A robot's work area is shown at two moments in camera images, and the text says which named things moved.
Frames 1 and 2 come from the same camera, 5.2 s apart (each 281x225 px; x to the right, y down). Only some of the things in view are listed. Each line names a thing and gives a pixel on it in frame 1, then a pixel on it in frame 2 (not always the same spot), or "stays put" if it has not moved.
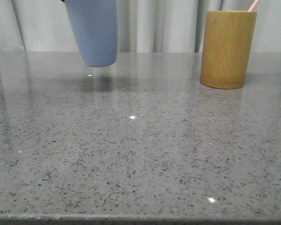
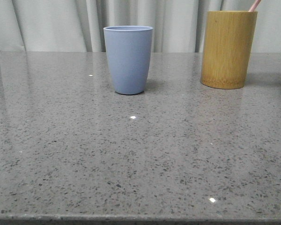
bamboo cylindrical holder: (228, 40) stays put
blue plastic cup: (94, 23) to (129, 48)
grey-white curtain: (143, 26) stays put
